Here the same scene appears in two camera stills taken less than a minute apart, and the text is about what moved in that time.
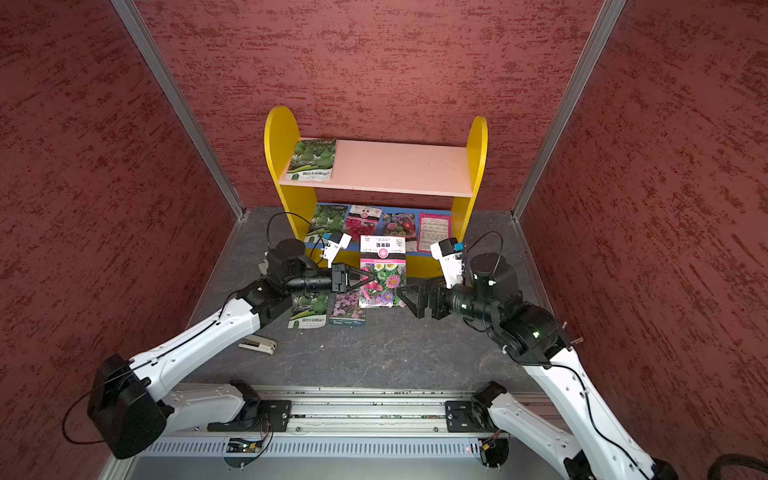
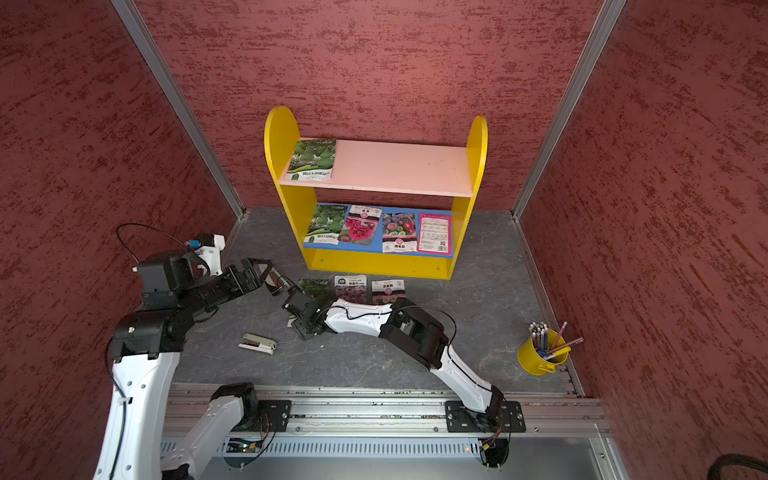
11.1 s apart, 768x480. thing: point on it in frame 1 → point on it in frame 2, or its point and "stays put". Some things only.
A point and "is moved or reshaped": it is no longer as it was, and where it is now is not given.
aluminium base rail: [402, 409] stays put
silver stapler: [259, 343] stays put
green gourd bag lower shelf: [327, 218] stays put
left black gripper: [339, 275] → [238, 288]
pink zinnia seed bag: [383, 257] is moved or reshaped
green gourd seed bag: [312, 159] stays put
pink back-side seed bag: [433, 228] stays put
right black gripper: [424, 299] → [303, 329]
